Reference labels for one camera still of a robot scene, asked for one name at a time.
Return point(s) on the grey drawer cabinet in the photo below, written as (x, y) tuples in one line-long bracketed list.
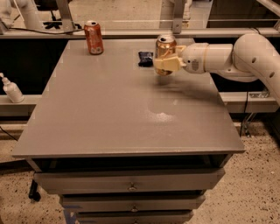
[(107, 114)]

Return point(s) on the red coke can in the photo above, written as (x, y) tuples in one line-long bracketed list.
[(94, 37)]

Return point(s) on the dark blue crumpled bag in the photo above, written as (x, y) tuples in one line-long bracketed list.
[(145, 59)]

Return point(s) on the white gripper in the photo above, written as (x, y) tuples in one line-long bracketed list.
[(193, 57)]

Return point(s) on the orange gold soda can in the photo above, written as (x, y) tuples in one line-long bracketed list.
[(165, 45)]

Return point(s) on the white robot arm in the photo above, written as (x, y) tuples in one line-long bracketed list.
[(252, 57)]

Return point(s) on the metal frame post right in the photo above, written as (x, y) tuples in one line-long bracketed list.
[(178, 12)]

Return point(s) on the bottom grey drawer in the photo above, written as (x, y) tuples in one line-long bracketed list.
[(144, 217)]

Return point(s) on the metal frame post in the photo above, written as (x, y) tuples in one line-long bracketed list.
[(178, 12), (65, 14)]

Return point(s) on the middle grey drawer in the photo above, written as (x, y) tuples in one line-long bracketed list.
[(133, 203)]

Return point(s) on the white pump bottle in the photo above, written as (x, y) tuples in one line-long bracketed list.
[(12, 90)]

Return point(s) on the black office chair base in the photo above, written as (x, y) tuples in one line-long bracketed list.
[(55, 23)]

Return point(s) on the black caster wheel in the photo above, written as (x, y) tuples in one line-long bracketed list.
[(33, 193)]

